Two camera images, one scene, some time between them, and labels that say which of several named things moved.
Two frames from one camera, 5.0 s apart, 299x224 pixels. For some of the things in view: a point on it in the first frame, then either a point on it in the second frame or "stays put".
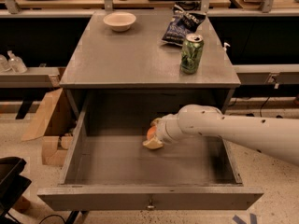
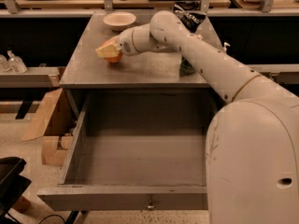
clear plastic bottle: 16,63 stays put
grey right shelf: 267,74 stays put
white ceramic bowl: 120,21 stays put
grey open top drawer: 106,167 stays put
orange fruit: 151,133 to 115,59
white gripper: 161,131 to 125,43
